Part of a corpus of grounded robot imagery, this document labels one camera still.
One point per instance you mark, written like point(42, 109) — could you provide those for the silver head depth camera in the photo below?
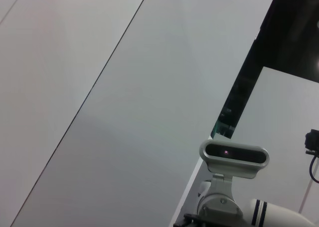
point(234, 153)

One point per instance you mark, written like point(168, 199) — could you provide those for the silver head camera mount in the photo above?
point(219, 199)

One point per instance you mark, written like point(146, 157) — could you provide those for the black bracket below head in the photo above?
point(189, 219)

